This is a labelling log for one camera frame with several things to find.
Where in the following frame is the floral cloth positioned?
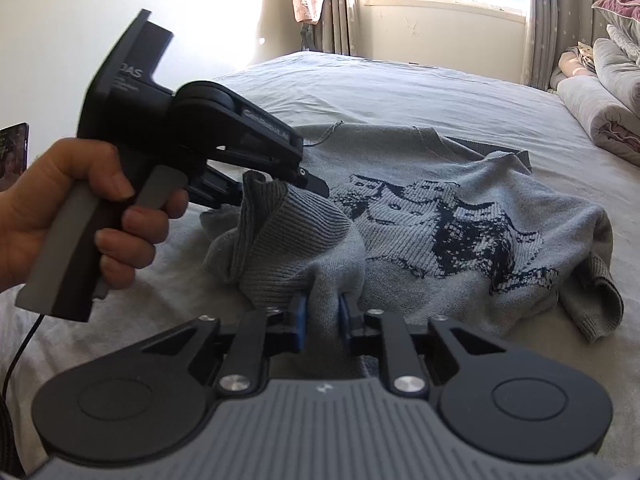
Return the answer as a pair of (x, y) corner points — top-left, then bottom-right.
(575, 42), (599, 69)

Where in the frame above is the smartphone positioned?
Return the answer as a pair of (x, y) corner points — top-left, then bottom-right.
(0, 121), (30, 192)

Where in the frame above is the black cable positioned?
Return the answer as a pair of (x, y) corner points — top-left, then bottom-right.
(0, 310), (45, 480)

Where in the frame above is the grey knit sweater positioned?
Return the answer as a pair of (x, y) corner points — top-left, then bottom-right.
(200, 122), (626, 376)

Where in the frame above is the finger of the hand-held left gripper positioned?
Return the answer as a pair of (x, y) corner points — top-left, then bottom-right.
(188, 162), (245, 209)
(272, 157), (331, 199)

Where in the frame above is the folded grey quilt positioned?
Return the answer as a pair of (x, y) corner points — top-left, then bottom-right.
(556, 75), (640, 155)
(592, 37), (640, 97)

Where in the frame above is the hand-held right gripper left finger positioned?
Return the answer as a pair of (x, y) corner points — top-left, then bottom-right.
(141, 294), (308, 396)

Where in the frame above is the folded pink blanket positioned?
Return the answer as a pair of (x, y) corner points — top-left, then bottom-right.
(550, 47), (597, 92)

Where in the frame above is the pink pillow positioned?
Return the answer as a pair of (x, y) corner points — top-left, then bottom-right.
(591, 0), (640, 37)

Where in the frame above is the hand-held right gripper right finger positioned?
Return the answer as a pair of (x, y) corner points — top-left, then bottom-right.
(337, 295), (505, 396)

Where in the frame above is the person's left hand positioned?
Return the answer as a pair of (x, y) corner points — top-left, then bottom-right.
(0, 137), (191, 294)

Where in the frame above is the grey star curtain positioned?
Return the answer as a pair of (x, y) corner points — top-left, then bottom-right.
(522, 0), (626, 92)
(315, 0), (373, 57)

